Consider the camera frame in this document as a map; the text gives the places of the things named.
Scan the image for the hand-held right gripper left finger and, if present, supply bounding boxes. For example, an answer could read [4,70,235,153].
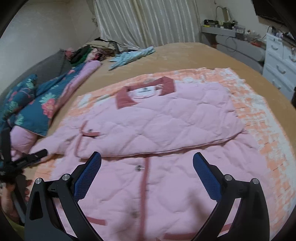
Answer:
[24,152,110,241]

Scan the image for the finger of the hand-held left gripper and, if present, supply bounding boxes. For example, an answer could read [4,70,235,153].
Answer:
[10,149,48,168]

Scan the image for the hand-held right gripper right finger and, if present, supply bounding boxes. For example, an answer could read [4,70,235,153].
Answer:
[190,152,271,241]

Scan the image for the pink quilted jacket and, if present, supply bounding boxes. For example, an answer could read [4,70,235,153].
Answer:
[29,76,278,241]

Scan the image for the pile of folded clothes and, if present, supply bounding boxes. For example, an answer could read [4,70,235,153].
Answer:
[66,39,139,65]

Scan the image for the person's left hand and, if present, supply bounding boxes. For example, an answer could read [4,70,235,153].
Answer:
[0,179,32,224]

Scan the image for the teal floral quilt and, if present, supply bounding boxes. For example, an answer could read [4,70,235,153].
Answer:
[0,61,102,167]

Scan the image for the orange white checkered blanket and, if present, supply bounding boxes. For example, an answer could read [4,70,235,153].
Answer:
[35,67,296,241]

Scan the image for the grey pillow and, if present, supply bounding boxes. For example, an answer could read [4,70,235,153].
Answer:
[30,49,74,86]

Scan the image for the tan bed cover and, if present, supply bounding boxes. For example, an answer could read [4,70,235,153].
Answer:
[0,42,296,186]

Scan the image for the light blue garment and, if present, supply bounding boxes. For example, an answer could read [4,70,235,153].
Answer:
[108,46,155,70]

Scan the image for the grey headboard shelf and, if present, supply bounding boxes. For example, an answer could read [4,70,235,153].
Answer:
[201,24,266,69]

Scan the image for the white dresser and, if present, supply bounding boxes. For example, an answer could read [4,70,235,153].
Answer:
[262,32,296,101]

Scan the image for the clutter of small shelf items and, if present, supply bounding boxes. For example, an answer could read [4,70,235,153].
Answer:
[203,6,266,44]

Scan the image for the white striped curtain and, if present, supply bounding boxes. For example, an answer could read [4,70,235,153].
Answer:
[92,0,200,48]

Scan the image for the black television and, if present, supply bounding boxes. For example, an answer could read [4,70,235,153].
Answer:
[252,0,289,24]

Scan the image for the black cable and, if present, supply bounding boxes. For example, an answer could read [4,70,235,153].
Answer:
[225,36,238,53]

